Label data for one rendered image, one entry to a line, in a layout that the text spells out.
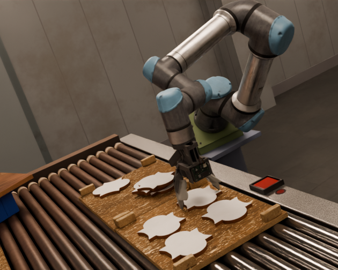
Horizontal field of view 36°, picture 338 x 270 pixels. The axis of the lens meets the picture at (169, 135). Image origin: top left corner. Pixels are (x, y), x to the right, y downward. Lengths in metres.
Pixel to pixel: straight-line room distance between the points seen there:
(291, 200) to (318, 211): 0.12
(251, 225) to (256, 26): 0.68
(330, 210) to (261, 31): 0.64
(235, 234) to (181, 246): 0.14
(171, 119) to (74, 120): 3.36
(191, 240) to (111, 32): 3.70
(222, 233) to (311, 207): 0.25
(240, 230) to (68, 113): 3.53
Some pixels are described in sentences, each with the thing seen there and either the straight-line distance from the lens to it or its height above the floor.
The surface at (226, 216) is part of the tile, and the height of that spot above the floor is 0.95.
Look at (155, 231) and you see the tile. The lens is 1.48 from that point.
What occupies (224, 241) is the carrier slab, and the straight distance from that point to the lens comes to 1.34.
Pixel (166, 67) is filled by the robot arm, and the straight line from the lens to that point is 1.57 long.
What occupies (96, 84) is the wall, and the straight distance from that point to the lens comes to 4.83.
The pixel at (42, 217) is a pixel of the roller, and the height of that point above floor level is 0.92.
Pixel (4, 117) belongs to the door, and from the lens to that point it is 4.56.
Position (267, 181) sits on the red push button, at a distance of 1.60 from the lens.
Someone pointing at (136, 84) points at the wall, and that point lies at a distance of 4.98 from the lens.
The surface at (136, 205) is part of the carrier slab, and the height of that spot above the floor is 0.94.
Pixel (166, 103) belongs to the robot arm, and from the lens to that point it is 1.44.
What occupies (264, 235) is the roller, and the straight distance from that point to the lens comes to 1.35.
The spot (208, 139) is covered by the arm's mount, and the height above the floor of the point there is 0.91.
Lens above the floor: 1.59
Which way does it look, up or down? 16 degrees down
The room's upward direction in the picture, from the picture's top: 19 degrees counter-clockwise
